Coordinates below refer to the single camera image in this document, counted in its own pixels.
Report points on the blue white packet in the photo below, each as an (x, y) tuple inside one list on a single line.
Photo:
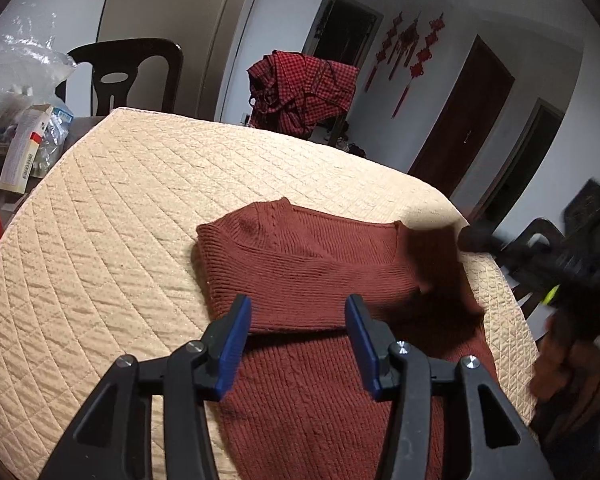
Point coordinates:
[(62, 116)]

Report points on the clear plastic bag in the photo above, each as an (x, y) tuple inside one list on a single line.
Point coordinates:
[(25, 65)]

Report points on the rust knitted sweater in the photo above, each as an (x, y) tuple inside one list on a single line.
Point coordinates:
[(305, 270)]

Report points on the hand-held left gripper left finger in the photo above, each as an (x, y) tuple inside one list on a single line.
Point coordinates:
[(232, 355)]

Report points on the dark doorway frame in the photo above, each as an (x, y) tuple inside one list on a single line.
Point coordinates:
[(325, 15)]

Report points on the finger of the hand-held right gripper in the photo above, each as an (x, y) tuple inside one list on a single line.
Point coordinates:
[(477, 240)]

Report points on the beige quilted table cover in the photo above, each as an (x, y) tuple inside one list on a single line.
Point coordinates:
[(130, 210)]

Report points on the person's right forearm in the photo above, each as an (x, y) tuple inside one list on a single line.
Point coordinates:
[(565, 375)]

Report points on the red knot wall decoration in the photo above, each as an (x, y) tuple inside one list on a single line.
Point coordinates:
[(422, 57), (409, 42), (384, 54)]

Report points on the brown wooden door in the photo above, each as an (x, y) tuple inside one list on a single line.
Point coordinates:
[(465, 120)]

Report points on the white cardboard box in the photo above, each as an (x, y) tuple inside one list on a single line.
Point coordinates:
[(20, 155)]

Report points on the tall grey cabinet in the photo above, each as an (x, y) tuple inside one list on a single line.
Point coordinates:
[(180, 5)]

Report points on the red checkered cloth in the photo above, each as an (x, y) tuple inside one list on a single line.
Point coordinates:
[(300, 90)]

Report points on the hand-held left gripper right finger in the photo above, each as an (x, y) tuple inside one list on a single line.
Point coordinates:
[(362, 345)]

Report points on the dark side door frame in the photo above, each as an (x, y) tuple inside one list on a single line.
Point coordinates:
[(535, 160)]

